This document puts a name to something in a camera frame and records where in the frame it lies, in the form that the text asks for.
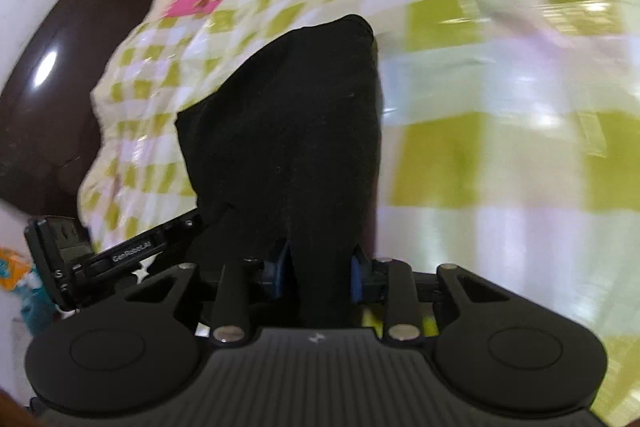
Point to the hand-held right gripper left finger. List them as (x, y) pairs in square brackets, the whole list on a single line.
[(278, 276)]

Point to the green checked floral bedsheet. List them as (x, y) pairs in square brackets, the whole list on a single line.
[(500, 157)]

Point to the black pants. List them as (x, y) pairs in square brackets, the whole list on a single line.
[(295, 132)]

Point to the teal packet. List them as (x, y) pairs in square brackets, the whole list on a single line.
[(37, 307)]

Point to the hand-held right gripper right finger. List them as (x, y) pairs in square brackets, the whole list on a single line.
[(357, 278)]

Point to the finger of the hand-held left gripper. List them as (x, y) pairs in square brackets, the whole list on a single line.
[(185, 227)]

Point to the orange box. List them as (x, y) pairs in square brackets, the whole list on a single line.
[(10, 269)]

